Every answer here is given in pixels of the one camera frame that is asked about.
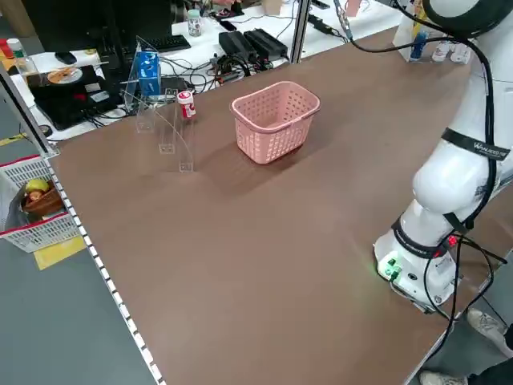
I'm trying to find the clear bottle white cap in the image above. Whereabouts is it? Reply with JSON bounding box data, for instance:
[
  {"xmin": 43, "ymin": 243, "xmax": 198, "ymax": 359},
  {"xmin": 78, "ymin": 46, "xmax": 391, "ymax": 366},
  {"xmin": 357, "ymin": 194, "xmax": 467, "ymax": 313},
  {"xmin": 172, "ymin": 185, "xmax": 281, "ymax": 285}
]
[{"xmin": 6, "ymin": 38, "xmax": 41, "ymax": 79}]

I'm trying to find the black power strip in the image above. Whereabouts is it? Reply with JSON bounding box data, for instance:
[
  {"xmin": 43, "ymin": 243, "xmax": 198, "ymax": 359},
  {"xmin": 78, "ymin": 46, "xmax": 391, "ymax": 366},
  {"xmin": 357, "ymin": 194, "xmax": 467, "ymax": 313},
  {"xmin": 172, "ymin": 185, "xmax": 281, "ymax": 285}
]
[{"xmin": 307, "ymin": 14, "xmax": 333, "ymax": 35}]

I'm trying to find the black power supply box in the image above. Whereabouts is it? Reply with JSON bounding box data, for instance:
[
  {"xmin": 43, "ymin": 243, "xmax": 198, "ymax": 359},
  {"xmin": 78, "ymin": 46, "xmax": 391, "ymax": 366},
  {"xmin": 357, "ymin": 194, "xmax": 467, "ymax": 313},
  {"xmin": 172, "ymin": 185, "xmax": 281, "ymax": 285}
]
[
  {"xmin": 218, "ymin": 30, "xmax": 258, "ymax": 62},
  {"xmin": 243, "ymin": 28, "xmax": 289, "ymax": 58}
]

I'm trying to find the pink box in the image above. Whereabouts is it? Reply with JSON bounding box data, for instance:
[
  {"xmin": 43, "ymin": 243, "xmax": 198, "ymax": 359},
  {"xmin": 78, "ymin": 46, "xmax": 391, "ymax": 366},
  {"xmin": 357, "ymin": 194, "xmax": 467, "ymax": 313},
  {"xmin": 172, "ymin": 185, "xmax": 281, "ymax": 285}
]
[{"xmin": 345, "ymin": 0, "xmax": 372, "ymax": 18}]

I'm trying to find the black computer monitor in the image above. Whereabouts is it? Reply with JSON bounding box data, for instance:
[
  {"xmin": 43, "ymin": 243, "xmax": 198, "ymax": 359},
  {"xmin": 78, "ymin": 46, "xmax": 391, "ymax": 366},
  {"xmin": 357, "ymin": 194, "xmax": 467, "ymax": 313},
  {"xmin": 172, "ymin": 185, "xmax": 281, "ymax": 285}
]
[{"xmin": 22, "ymin": 0, "xmax": 173, "ymax": 81}]

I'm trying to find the black base cable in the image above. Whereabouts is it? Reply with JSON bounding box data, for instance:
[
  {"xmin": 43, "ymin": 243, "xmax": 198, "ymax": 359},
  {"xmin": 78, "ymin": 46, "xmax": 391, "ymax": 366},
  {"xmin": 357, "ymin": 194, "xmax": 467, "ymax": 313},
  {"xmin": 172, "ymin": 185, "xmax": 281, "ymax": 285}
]
[{"xmin": 423, "ymin": 234, "xmax": 508, "ymax": 322}]

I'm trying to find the white bottle pink cap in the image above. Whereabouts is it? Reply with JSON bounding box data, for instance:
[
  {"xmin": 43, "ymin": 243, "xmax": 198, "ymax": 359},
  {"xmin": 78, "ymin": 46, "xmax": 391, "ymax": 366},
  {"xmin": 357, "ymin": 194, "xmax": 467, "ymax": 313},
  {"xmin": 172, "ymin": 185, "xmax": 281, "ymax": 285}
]
[
  {"xmin": 450, "ymin": 42, "xmax": 471, "ymax": 64},
  {"xmin": 431, "ymin": 39, "xmax": 452, "ymax": 63}
]

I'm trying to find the blue bottle white cap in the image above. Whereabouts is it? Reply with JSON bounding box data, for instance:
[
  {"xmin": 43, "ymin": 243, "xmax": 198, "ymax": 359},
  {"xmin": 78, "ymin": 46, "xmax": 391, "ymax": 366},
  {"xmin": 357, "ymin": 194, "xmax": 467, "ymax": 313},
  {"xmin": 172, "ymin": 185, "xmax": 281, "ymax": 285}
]
[{"xmin": 409, "ymin": 30, "xmax": 429, "ymax": 62}]

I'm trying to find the blue milk carton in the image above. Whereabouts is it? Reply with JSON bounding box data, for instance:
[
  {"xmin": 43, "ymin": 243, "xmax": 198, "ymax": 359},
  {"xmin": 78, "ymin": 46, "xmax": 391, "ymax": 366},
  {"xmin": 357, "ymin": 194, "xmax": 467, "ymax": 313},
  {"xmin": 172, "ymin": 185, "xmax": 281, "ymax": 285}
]
[{"xmin": 135, "ymin": 51, "xmax": 163, "ymax": 97}]

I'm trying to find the yellow drink bottle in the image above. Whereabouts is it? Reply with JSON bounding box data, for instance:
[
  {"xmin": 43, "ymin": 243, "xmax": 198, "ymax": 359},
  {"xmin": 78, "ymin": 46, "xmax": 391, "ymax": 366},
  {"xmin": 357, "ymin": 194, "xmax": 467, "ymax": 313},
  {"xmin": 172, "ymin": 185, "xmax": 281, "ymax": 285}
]
[{"xmin": 411, "ymin": 0, "xmax": 430, "ymax": 35}]

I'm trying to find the aluminium frame rail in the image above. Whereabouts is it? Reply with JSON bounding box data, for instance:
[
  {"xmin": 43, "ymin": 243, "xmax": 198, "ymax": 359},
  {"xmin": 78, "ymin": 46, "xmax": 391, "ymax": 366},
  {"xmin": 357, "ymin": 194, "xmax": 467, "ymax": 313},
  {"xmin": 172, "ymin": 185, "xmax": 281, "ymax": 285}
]
[{"xmin": 0, "ymin": 63, "xmax": 61, "ymax": 158}]

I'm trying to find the yellow fruit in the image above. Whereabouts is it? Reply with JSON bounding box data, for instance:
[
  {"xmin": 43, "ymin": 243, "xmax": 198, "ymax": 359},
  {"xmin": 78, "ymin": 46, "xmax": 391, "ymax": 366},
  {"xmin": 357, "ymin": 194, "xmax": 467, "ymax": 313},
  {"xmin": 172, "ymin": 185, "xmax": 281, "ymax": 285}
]
[{"xmin": 26, "ymin": 178, "xmax": 51, "ymax": 194}]

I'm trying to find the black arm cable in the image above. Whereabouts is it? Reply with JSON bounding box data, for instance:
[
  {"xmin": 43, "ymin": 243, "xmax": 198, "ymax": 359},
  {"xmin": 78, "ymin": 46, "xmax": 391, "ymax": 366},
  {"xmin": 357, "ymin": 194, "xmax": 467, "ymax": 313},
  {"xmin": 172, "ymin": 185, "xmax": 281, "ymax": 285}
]
[{"xmin": 332, "ymin": 0, "xmax": 500, "ymax": 241}]

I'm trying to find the yellow floor sheet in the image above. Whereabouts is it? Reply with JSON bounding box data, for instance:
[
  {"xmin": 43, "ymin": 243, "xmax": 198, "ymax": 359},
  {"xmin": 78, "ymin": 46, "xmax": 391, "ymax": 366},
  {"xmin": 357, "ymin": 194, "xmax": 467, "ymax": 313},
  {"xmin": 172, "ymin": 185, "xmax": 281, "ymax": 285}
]
[{"xmin": 33, "ymin": 236, "xmax": 87, "ymax": 271}]

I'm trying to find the tumbler with green lid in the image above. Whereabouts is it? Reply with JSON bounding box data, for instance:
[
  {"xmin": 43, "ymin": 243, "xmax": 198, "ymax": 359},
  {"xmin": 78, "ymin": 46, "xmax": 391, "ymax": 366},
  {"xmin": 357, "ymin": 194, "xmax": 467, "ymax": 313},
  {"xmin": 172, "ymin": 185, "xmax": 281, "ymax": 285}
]
[{"xmin": 187, "ymin": 8, "xmax": 204, "ymax": 38}]

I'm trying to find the small red white bottle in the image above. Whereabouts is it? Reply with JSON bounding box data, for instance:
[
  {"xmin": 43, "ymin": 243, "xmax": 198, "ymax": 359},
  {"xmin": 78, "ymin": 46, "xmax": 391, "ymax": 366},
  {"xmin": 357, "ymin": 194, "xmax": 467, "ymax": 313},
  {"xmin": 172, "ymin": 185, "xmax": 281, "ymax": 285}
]
[{"xmin": 176, "ymin": 91, "xmax": 196, "ymax": 120}]

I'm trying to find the person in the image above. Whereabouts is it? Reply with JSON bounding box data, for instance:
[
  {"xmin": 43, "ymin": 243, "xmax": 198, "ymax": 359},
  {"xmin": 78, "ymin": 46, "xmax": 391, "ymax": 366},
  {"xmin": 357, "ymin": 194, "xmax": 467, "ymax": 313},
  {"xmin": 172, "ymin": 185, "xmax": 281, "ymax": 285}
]
[{"xmin": 418, "ymin": 306, "xmax": 513, "ymax": 385}]

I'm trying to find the brown bowl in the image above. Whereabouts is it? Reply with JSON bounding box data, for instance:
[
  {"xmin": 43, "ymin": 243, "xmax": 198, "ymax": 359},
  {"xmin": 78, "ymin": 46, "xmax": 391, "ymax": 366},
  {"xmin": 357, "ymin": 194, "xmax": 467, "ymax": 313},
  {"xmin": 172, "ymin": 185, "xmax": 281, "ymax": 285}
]
[{"xmin": 20, "ymin": 180, "xmax": 65, "ymax": 213}]

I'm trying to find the black flat case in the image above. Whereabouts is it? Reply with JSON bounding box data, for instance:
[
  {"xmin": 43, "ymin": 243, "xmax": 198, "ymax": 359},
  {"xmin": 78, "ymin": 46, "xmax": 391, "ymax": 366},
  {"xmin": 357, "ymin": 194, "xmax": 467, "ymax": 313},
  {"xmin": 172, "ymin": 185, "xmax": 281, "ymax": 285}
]
[{"xmin": 26, "ymin": 63, "xmax": 123, "ymax": 132}]

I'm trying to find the pink plastic basket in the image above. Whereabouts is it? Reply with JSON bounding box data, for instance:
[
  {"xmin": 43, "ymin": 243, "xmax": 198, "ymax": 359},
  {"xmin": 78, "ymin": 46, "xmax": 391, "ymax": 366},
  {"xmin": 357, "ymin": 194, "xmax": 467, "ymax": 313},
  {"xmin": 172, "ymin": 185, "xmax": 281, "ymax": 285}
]
[{"xmin": 230, "ymin": 81, "xmax": 321, "ymax": 165}]

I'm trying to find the black keyboard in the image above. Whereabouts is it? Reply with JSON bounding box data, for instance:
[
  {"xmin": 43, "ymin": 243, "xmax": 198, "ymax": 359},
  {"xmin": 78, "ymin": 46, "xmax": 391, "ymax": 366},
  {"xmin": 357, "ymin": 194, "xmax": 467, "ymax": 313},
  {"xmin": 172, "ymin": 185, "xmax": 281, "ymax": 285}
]
[{"xmin": 131, "ymin": 34, "xmax": 192, "ymax": 54}]

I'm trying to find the white basket red rim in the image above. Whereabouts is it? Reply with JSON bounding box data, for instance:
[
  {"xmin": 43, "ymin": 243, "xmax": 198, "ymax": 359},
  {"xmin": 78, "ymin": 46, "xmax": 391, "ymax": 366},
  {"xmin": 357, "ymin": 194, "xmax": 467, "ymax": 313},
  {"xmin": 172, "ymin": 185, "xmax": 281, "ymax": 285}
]
[{"xmin": 0, "ymin": 154, "xmax": 83, "ymax": 254}]

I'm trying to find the aluminium frame post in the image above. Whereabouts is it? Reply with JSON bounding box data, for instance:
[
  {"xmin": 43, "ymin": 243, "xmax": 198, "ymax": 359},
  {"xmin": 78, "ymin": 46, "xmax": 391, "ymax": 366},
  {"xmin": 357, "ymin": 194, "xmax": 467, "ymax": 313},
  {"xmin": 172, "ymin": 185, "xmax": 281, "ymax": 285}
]
[{"xmin": 290, "ymin": 0, "xmax": 312, "ymax": 63}]

